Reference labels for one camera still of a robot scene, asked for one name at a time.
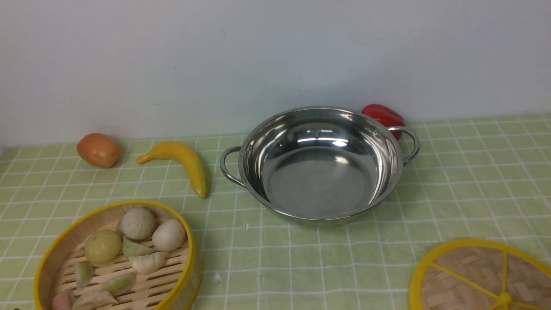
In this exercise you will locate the bamboo steamer basket yellow rim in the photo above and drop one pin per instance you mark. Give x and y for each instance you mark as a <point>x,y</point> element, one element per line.
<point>175,286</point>

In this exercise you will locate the woven bamboo steamer lid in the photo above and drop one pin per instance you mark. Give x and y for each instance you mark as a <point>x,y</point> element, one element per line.
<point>477,274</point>

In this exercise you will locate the stainless steel pot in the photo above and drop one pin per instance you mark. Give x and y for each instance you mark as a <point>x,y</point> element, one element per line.
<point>320,163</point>

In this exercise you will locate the yellow banana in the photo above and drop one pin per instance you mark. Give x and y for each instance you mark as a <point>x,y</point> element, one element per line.
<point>186,156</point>

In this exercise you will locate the red bell pepper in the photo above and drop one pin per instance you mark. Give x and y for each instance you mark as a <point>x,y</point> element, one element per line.
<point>386,116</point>

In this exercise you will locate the smooth white bun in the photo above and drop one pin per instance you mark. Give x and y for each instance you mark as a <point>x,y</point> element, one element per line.
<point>169,236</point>

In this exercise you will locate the white steamed bun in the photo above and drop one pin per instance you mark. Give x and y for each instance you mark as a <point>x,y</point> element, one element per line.
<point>138,224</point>

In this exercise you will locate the white dumpling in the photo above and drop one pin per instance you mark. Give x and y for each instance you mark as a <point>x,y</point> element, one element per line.
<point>148,264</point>

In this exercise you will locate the green dumpling centre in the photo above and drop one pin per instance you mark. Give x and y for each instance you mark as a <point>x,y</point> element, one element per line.
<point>133,249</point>

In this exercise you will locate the green dumpling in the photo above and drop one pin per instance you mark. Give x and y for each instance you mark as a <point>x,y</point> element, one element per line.
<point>83,272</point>
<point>121,284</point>
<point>133,249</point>

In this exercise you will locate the orange brown potato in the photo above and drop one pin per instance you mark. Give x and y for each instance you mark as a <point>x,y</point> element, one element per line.
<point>99,150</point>

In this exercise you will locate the yellow-green steamed bun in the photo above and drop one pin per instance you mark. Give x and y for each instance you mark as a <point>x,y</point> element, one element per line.
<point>102,247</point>

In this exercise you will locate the green dumpling lower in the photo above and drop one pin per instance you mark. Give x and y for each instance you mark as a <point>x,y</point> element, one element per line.
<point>121,284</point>

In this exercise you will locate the green checked tablecloth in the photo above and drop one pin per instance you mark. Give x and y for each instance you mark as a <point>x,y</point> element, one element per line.
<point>473,178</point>

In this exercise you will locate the green dumpling left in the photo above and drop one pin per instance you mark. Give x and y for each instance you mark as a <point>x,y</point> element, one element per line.
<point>83,272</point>

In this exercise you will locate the beige dumpling front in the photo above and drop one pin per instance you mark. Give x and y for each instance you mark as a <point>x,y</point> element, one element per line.
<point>94,300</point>

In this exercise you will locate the pink dumpling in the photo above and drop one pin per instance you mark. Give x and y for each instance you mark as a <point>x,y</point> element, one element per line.
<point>65,300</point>

